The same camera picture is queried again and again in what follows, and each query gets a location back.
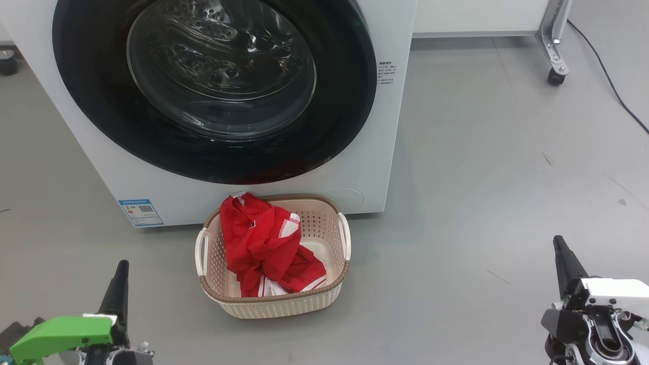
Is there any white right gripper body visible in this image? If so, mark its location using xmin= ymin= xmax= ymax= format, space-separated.
xmin=560 ymin=278 xmax=649 ymax=320

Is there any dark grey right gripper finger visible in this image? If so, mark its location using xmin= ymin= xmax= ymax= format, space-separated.
xmin=553 ymin=235 xmax=590 ymax=297

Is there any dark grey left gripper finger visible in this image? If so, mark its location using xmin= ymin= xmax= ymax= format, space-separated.
xmin=98 ymin=260 xmax=130 ymax=325

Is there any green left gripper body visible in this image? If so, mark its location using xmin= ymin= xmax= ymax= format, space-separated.
xmin=9 ymin=314 xmax=130 ymax=365

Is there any red and white garment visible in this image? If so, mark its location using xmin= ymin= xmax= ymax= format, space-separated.
xmin=219 ymin=192 xmax=328 ymax=298

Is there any washing machine glass door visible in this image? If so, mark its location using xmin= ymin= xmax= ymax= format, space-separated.
xmin=52 ymin=0 xmax=378 ymax=185

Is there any white front-load washing machine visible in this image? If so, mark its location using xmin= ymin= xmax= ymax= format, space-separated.
xmin=0 ymin=0 xmax=418 ymax=228

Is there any cream plastic laundry basket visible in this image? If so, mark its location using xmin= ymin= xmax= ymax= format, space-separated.
xmin=195 ymin=193 xmax=351 ymax=319

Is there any blue energy label sticker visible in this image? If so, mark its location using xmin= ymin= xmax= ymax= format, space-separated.
xmin=119 ymin=199 xmax=164 ymax=228

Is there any printed text label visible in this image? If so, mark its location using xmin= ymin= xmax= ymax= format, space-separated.
xmin=377 ymin=62 xmax=398 ymax=86

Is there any white partition panel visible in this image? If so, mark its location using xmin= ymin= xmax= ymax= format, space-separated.
xmin=413 ymin=0 xmax=552 ymax=39

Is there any thin black floor cable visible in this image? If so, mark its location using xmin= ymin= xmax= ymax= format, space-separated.
xmin=567 ymin=19 xmax=649 ymax=135

